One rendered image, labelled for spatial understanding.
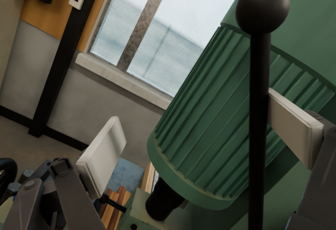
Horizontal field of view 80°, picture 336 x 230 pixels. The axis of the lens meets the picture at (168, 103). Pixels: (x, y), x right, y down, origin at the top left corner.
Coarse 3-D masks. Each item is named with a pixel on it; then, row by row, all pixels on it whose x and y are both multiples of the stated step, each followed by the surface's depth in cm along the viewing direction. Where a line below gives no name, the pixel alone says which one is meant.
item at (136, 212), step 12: (144, 192) 42; (132, 204) 38; (144, 204) 40; (120, 216) 42; (132, 216) 36; (144, 216) 38; (168, 216) 40; (180, 216) 42; (120, 228) 38; (132, 228) 37; (144, 228) 37; (156, 228) 37; (168, 228) 38; (180, 228) 39
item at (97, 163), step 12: (108, 120) 18; (108, 132) 16; (120, 132) 19; (96, 144) 14; (108, 144) 16; (120, 144) 18; (84, 156) 13; (96, 156) 14; (108, 156) 15; (84, 168) 12; (96, 168) 13; (108, 168) 15; (84, 180) 13; (96, 180) 13; (108, 180) 15; (96, 192) 13
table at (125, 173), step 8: (120, 160) 72; (120, 168) 68; (128, 168) 70; (136, 168) 73; (112, 176) 64; (120, 176) 66; (128, 176) 67; (136, 176) 69; (112, 184) 61; (120, 184) 63; (128, 184) 64; (136, 184) 66; (104, 192) 58
